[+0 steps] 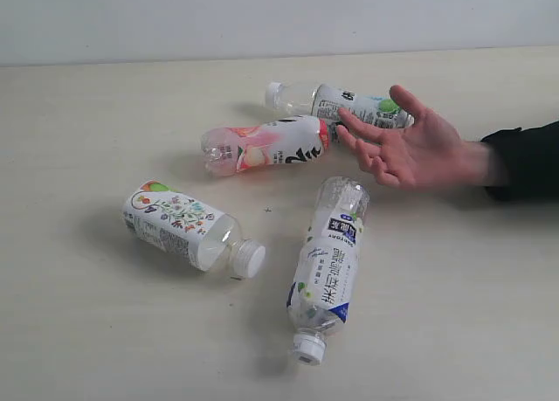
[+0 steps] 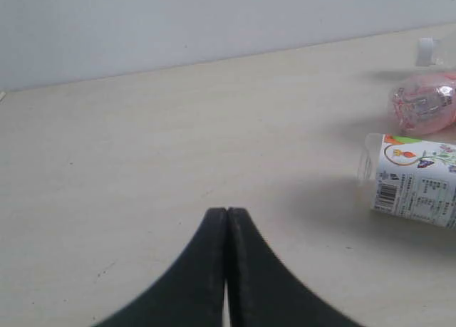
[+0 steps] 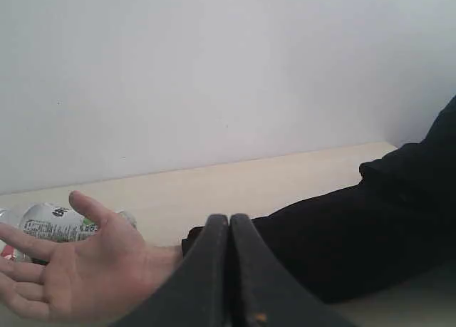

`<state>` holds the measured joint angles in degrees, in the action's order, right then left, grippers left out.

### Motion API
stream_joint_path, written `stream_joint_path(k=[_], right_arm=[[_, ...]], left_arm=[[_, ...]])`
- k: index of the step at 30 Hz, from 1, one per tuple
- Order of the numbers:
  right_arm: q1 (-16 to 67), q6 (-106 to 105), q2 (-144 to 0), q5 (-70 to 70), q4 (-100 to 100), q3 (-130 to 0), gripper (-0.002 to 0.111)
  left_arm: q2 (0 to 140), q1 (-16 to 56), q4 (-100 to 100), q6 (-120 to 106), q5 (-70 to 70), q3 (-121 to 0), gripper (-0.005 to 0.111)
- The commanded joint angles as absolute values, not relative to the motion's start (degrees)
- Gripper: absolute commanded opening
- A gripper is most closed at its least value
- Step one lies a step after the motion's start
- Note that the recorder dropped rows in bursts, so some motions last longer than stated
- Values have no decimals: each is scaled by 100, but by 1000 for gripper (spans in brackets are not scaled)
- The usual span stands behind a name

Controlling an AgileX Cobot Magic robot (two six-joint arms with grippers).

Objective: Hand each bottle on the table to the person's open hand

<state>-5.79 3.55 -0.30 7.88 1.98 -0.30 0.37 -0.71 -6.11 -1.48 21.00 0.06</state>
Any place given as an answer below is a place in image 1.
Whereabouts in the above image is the blue white label clear bottle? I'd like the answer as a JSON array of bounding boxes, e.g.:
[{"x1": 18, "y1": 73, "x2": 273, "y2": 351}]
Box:
[{"x1": 286, "y1": 176, "x2": 369, "y2": 365}]

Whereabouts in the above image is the white Gatorade bottle white cap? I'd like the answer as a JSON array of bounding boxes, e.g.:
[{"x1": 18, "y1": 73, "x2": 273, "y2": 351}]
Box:
[{"x1": 265, "y1": 82, "x2": 414, "y2": 128}]

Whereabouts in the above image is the person's open bare hand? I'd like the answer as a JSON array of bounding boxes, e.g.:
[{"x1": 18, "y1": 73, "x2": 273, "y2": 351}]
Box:
[{"x1": 336, "y1": 85, "x2": 506, "y2": 190}]

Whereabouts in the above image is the black sleeved forearm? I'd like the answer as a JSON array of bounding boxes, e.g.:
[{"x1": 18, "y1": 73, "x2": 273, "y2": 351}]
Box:
[{"x1": 481, "y1": 121, "x2": 558, "y2": 202}]

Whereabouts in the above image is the pink peach bottle black cap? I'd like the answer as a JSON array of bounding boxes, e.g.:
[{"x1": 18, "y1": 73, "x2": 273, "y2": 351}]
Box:
[{"x1": 201, "y1": 115, "x2": 334, "y2": 176}]

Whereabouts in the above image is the floral label bottle white cap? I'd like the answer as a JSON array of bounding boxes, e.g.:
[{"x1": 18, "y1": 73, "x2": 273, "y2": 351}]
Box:
[{"x1": 122, "y1": 181, "x2": 266, "y2": 280}]

